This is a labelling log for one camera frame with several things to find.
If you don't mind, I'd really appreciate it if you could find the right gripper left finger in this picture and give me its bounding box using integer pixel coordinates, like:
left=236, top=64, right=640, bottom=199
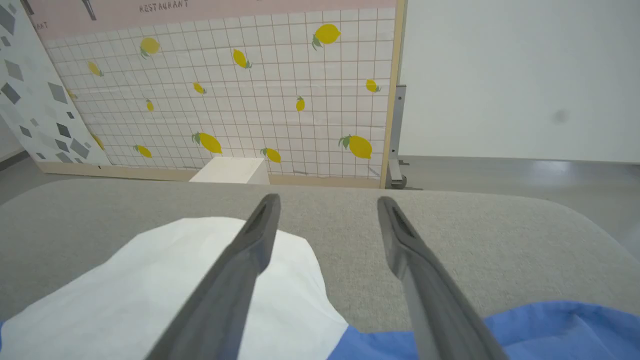
left=147, top=194, right=282, bottom=360

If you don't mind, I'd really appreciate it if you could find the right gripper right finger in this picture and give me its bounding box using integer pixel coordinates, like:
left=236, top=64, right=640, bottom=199
left=377, top=196, right=508, bottom=360

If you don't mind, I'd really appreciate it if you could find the blue and white shirt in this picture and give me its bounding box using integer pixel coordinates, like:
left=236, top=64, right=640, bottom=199
left=0, top=216, right=640, bottom=360

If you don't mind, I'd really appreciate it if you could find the grey fabric sofa seat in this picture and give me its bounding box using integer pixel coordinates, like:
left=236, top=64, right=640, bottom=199
left=0, top=179, right=640, bottom=360

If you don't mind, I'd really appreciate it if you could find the white rectangular box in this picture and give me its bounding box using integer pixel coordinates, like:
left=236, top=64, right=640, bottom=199
left=189, top=156, right=271, bottom=185

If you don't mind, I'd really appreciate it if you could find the grey terrazzo print panel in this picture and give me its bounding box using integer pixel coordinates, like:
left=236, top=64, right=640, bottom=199
left=0, top=0, right=112, bottom=166

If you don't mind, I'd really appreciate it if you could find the grey metal panel bracket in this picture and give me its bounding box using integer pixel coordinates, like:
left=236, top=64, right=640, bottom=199
left=385, top=85, right=407, bottom=190

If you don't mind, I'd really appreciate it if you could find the lemon-patterned grid wall panel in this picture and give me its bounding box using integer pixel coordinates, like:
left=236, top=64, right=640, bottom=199
left=37, top=0, right=408, bottom=190

